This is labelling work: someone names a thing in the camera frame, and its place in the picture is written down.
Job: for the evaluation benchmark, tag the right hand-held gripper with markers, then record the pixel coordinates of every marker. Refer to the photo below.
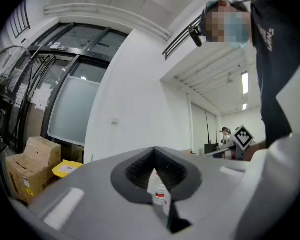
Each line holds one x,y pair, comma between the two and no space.
243,137

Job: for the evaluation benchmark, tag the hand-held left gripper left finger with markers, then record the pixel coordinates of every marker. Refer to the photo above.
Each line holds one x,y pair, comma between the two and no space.
90,196

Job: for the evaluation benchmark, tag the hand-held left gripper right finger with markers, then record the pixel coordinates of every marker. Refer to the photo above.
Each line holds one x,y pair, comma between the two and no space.
210,184

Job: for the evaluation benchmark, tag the person's right forearm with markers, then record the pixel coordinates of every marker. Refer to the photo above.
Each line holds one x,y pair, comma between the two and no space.
256,150

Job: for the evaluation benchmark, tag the long ceiling lamp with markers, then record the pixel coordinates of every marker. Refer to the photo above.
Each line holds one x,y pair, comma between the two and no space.
244,106
245,82

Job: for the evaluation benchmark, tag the yellow plastic bin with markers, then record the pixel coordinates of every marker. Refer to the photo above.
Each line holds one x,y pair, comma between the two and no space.
57,173

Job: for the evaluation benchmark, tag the clear water bottle red label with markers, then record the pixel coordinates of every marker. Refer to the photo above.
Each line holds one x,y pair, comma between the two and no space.
160,196

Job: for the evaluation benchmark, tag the person's black t-shirt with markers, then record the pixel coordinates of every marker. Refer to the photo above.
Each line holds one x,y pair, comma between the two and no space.
272,84

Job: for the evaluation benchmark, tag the large cardboard box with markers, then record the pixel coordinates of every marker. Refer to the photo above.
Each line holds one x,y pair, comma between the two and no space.
27,176

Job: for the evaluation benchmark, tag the small cardboard box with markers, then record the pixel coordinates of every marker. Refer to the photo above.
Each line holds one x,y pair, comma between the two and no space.
42,149

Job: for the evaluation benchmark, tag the black-framed glass door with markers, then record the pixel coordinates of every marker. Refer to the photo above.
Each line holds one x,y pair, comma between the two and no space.
72,109

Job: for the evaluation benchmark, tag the blue face mask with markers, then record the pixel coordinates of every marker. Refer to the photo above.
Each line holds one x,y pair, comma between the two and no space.
236,29

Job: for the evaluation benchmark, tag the person's head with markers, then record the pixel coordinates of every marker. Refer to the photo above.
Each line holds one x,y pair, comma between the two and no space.
215,21

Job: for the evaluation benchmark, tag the black standing fan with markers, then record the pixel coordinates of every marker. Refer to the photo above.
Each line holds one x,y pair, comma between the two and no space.
1,96

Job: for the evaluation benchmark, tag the white ceiling pipes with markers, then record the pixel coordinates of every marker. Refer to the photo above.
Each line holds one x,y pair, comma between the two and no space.
102,10

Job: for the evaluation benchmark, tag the black head-worn camera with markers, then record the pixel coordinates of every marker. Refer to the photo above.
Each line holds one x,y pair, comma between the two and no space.
196,37

